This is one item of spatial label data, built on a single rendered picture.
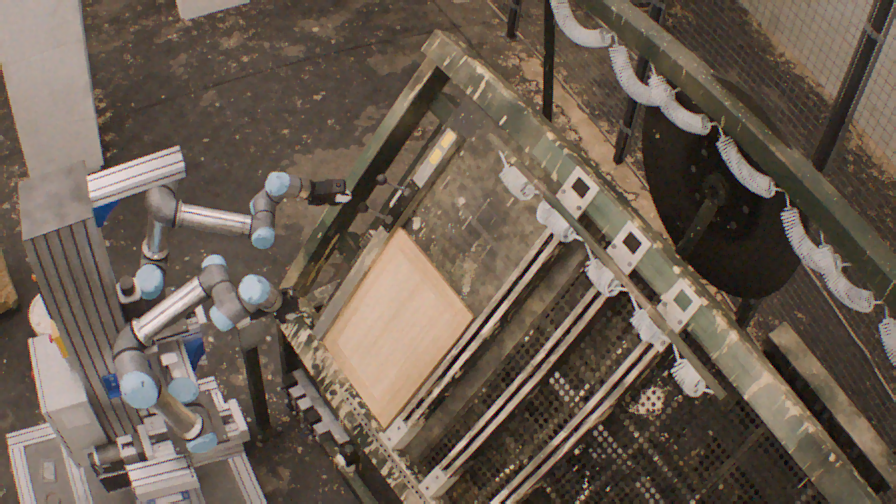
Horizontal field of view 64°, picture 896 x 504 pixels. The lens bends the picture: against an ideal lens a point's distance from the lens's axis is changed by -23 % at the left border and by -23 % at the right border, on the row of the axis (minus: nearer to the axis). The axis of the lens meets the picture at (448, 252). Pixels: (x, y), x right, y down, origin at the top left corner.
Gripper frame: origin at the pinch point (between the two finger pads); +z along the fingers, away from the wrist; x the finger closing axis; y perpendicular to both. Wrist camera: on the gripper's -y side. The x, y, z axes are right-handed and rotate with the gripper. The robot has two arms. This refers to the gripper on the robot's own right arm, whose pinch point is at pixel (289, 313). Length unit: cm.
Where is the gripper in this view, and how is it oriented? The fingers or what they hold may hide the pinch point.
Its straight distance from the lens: 262.2
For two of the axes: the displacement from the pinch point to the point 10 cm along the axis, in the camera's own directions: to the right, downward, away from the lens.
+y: 9.4, -3.1, -1.1
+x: -2.8, -9.2, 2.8
